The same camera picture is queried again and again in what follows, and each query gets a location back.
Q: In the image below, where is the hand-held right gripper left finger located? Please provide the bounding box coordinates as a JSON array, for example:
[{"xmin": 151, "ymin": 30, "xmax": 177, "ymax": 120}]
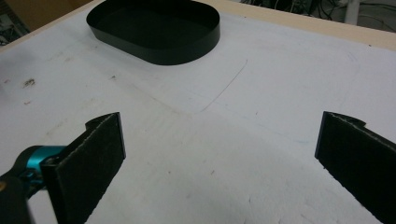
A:
[{"xmin": 40, "ymin": 111, "xmax": 127, "ymax": 224}]

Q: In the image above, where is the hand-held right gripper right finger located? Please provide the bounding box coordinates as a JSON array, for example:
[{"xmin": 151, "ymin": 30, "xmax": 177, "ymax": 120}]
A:
[{"xmin": 314, "ymin": 110, "xmax": 396, "ymax": 224}]

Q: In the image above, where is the black oval tray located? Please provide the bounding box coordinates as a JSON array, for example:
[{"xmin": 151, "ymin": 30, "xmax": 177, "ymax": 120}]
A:
[{"xmin": 86, "ymin": 0, "xmax": 221, "ymax": 66}]

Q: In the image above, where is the white table mat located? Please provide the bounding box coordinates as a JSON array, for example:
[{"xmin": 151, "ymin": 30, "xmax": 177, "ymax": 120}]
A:
[{"xmin": 0, "ymin": 0, "xmax": 396, "ymax": 224}]

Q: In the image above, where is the white stand pole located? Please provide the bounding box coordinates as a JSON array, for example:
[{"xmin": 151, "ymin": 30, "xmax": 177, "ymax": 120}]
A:
[{"xmin": 343, "ymin": 0, "xmax": 362, "ymax": 24}]

